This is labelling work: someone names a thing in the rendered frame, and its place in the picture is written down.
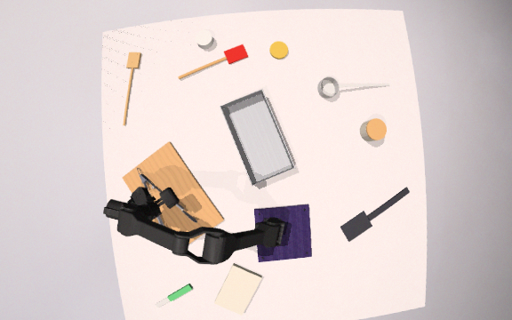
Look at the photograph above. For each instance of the red spatula with tan handle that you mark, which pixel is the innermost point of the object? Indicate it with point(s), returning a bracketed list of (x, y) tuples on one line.
[(232, 55)]

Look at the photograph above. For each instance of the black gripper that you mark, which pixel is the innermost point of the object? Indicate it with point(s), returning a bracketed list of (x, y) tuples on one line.
[(169, 198)]

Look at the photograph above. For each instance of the light grey cylinder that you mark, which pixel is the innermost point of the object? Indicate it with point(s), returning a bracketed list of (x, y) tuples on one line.
[(204, 39)]

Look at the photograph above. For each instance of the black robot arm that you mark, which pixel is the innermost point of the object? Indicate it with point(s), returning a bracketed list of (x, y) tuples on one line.
[(134, 218)]

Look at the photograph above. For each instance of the dark grey roasting tin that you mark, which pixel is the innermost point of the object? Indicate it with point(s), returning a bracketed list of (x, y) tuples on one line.
[(257, 137)]

